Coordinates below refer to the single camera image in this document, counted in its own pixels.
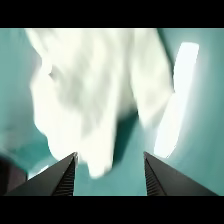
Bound white T-shirt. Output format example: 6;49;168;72
24;28;176;180

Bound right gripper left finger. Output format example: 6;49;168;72
4;151;79;197

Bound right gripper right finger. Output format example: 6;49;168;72
143;151;219;197

